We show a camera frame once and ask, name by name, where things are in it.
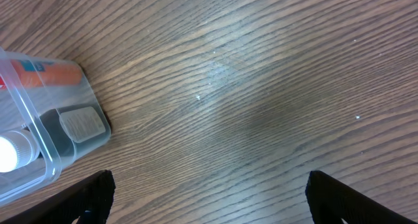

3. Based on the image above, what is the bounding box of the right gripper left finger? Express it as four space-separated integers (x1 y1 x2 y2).
1 170 116 224

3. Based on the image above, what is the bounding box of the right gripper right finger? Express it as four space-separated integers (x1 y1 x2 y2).
305 170 416 224

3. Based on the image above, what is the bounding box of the dark bottle white cap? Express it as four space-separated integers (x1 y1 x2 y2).
1 104 110 173

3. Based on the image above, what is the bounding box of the orange bottle white cap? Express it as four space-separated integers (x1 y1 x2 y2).
1 59 83 89

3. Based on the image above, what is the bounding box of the clear plastic container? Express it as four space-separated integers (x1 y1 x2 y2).
1 50 111 205

